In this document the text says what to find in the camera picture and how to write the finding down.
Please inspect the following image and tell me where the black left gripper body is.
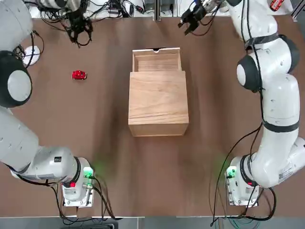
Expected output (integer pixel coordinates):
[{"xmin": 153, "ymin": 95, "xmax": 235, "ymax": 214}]
[{"xmin": 68, "ymin": 8, "xmax": 88, "ymax": 29}]

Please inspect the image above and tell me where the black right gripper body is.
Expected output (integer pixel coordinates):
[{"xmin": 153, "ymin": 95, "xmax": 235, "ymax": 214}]
[{"xmin": 182, "ymin": 2, "xmax": 207, "ymax": 24}]

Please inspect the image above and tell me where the red toy car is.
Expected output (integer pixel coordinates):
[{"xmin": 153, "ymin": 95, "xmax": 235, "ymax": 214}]
[{"xmin": 71, "ymin": 70, "xmax": 88, "ymax": 81}]

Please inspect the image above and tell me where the white-front drawer with handle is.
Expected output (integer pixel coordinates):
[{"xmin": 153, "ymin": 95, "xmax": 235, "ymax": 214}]
[{"xmin": 132, "ymin": 47, "xmax": 183, "ymax": 72}]

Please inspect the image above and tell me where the wooden cabinet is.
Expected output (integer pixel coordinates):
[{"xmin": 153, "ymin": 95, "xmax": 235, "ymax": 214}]
[{"xmin": 128, "ymin": 70, "xmax": 191, "ymax": 137}]

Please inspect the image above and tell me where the white desk lamp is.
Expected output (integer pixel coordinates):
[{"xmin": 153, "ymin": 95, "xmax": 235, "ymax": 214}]
[{"xmin": 18, "ymin": 45, "xmax": 41, "ymax": 66}]

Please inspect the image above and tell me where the red handheld tool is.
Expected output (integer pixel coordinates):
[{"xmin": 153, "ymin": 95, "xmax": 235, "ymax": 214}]
[{"xmin": 270, "ymin": 0, "xmax": 285, "ymax": 11}]

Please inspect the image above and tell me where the aluminium frame post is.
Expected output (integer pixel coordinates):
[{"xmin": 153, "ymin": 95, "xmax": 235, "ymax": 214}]
[
  {"xmin": 154, "ymin": 0, "xmax": 162, "ymax": 21},
  {"xmin": 291, "ymin": 0, "xmax": 305, "ymax": 22}
]

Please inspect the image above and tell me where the black lamp cable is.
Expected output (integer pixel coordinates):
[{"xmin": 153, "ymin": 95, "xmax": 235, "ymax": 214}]
[{"xmin": 30, "ymin": 30, "xmax": 45, "ymax": 57}]

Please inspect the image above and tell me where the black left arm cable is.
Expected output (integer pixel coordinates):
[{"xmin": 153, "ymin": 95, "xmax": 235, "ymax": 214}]
[{"xmin": 9, "ymin": 167, "xmax": 123, "ymax": 220}]

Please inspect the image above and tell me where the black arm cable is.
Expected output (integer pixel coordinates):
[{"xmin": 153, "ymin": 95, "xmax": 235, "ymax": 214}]
[
  {"xmin": 209, "ymin": 35, "xmax": 278, "ymax": 226},
  {"xmin": 9, "ymin": 167, "xmax": 123, "ymax": 220}
]

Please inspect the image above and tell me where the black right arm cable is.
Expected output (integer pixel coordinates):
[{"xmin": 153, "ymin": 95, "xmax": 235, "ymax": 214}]
[{"xmin": 209, "ymin": 35, "xmax": 278, "ymax": 226}]

